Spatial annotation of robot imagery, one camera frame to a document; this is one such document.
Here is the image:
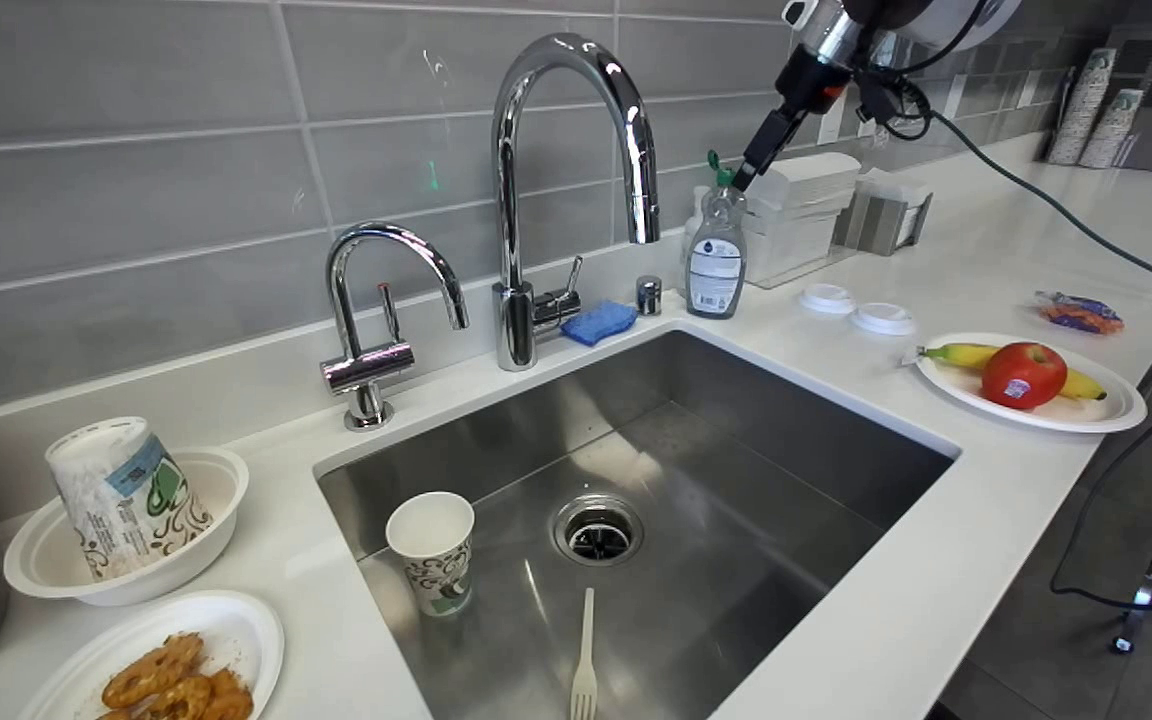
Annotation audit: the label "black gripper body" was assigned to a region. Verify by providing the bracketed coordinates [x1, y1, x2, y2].
[771, 5, 873, 126]

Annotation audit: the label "green cap dish soap bottle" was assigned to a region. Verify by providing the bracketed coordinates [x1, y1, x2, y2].
[682, 149, 751, 323]

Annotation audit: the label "metal napkin holder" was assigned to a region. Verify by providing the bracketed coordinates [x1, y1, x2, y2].
[827, 175, 938, 259]

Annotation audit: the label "white round lid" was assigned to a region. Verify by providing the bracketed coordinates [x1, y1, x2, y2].
[791, 277, 859, 323]
[847, 298, 924, 345]

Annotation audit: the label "chrome sink knob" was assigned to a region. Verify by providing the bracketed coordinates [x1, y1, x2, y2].
[632, 272, 670, 322]

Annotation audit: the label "blue sponge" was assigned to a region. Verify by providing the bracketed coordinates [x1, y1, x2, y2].
[555, 298, 644, 353]

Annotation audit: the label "tall chrome faucet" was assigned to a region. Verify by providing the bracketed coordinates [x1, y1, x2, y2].
[487, 30, 670, 378]

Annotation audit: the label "stack of paper cups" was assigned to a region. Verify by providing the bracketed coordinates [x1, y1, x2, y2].
[1044, 43, 1124, 171]
[1078, 84, 1152, 175]

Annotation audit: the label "yellow banana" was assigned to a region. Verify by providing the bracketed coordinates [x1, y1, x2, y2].
[915, 335, 1118, 408]

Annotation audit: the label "stainless steel sink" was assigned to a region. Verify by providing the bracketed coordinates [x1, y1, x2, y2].
[312, 323, 964, 720]

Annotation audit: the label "red apple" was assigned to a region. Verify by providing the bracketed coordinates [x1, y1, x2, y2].
[976, 335, 1071, 418]

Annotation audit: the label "colourful snack packet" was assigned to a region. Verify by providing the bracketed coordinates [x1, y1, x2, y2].
[1034, 290, 1128, 342]

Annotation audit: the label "white paper plate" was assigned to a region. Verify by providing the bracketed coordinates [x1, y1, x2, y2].
[907, 327, 1152, 442]

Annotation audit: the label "small chrome faucet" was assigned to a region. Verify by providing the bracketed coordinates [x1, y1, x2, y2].
[315, 215, 472, 435]

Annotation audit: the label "patterned paper cup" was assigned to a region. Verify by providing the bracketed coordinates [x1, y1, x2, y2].
[381, 489, 481, 621]

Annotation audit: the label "white plastic fork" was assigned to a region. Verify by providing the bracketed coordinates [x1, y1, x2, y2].
[563, 586, 603, 720]

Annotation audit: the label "white paper bowl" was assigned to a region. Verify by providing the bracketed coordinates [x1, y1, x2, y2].
[0, 444, 255, 613]

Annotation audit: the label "white plate with food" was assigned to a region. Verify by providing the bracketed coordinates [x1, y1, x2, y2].
[15, 586, 294, 720]

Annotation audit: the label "large printed paper cup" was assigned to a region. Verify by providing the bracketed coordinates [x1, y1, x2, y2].
[40, 411, 217, 586]

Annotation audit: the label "fried food pieces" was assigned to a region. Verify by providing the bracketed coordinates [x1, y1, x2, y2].
[95, 627, 259, 720]

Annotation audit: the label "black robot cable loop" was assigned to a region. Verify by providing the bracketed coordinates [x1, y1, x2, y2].
[845, 0, 995, 146]

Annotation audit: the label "long black cable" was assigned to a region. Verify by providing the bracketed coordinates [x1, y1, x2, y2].
[914, 105, 1152, 621]

